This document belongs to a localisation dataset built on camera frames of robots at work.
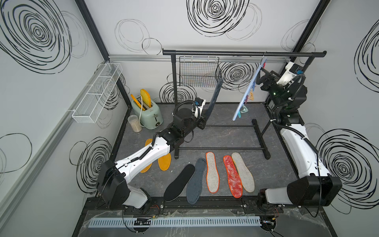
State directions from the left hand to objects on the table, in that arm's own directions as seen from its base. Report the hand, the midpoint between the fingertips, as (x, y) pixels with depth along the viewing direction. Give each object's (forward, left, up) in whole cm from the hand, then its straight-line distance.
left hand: (206, 109), depth 72 cm
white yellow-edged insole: (-20, -25, -32) cm, 45 cm away
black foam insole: (-29, +15, -33) cm, 47 cm away
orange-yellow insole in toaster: (+17, +43, -14) cm, 48 cm away
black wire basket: (+49, +3, -10) cm, 50 cm away
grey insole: (0, -1, +1) cm, 2 cm away
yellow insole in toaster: (+21, +38, -13) cm, 45 cm away
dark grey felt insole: (-26, +4, -33) cm, 43 cm away
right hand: (+8, -25, +19) cm, 32 cm away
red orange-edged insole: (-25, -18, -32) cm, 45 cm away
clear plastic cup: (+10, +46, -23) cm, 53 cm away
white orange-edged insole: (-22, -6, -32) cm, 39 cm away
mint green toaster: (+10, +33, -20) cm, 40 cm away
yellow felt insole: (-13, +23, -33) cm, 42 cm away
